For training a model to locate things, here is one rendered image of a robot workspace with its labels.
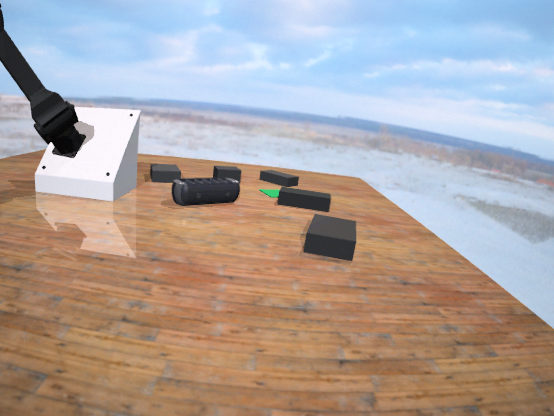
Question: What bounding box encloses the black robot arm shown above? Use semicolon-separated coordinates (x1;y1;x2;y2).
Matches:
0;8;86;159

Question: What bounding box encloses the dark grey switch control unit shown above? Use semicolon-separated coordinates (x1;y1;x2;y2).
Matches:
172;177;240;206

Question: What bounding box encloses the flat green square tile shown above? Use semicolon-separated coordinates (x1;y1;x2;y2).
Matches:
259;189;280;197

